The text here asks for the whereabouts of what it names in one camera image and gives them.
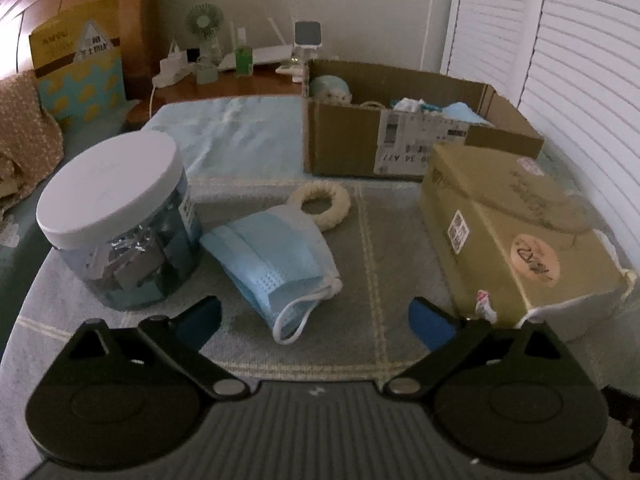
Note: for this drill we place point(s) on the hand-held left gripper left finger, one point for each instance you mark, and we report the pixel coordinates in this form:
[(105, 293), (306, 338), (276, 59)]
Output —
[(200, 319)]

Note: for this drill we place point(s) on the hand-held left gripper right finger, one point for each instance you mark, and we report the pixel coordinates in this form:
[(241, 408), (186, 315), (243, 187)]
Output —
[(430, 325)]

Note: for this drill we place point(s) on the blue face mask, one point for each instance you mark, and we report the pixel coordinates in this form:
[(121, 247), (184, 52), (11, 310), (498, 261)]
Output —
[(280, 255), (465, 114)]

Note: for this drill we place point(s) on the cardboard box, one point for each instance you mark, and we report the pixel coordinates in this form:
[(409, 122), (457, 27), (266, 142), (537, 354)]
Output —
[(345, 145)]

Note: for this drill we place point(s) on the white blue floral cloth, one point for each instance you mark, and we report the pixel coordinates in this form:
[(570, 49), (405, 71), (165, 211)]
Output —
[(410, 105)]

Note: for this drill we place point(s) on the round light blue plush toy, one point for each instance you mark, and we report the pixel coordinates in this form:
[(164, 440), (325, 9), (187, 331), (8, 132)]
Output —
[(332, 91)]

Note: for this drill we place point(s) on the small white red tag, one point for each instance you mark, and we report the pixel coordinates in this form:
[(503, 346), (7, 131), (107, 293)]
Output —
[(486, 305)]

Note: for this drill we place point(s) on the clear jar with white lid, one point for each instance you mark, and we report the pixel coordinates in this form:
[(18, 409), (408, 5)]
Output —
[(115, 210)]

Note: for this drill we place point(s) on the light blue bed sheet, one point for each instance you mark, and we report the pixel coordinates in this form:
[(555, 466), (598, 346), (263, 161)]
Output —
[(240, 135)]

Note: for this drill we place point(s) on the wooden nightstand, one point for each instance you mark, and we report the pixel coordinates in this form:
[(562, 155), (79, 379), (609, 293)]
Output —
[(225, 87)]

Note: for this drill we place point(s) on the white power strip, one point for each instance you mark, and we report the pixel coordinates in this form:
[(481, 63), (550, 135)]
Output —
[(172, 67)]

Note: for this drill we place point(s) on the brown floral cloth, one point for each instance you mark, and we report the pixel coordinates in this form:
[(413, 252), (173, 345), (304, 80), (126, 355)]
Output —
[(25, 135)]

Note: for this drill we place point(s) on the small green bottle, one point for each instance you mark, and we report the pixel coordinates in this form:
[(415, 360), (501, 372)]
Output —
[(243, 57)]

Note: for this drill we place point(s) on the white router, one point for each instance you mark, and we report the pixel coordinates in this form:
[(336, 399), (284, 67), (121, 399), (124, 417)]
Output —
[(270, 55)]

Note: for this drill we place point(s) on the yellow and blue paper bag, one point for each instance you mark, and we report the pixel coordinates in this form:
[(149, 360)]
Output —
[(80, 70)]

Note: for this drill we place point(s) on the small green desk fan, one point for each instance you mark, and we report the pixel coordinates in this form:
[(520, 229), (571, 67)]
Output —
[(204, 22)]

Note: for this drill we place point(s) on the white louvered door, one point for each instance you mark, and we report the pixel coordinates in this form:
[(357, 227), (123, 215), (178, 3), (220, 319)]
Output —
[(575, 60)]

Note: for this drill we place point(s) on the white home camera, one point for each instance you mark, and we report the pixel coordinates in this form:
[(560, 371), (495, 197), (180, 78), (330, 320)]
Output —
[(306, 40)]

